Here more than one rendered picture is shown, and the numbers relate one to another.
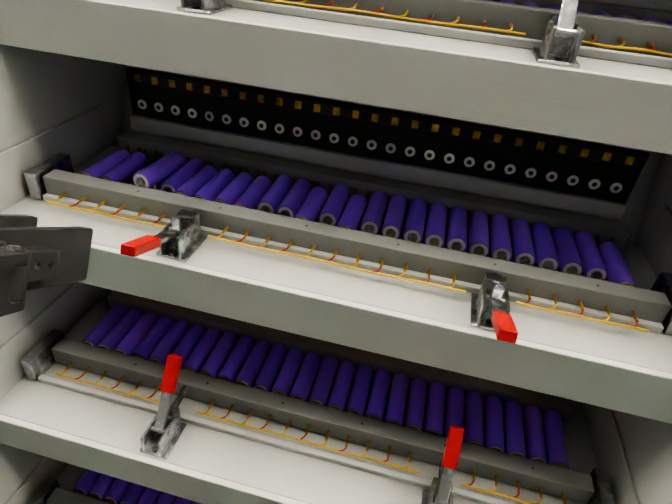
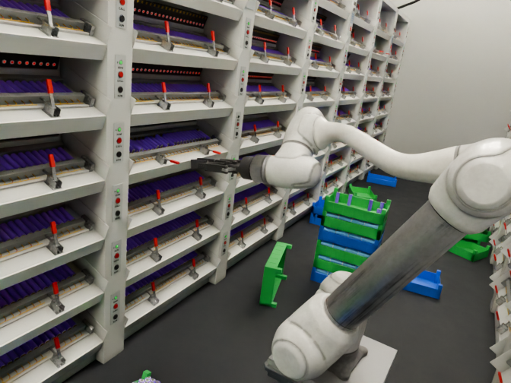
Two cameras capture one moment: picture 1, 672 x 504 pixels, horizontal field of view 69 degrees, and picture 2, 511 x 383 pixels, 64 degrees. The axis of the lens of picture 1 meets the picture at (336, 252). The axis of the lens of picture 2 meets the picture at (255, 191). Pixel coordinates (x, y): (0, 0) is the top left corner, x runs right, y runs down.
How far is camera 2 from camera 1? 147 cm
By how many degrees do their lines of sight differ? 69
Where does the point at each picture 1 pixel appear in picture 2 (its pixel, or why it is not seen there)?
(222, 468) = (172, 209)
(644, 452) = not seen: hidden behind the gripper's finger
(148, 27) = (160, 115)
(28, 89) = not seen: hidden behind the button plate
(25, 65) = not seen: hidden behind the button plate
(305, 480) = (182, 203)
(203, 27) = (170, 113)
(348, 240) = (182, 147)
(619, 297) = (214, 141)
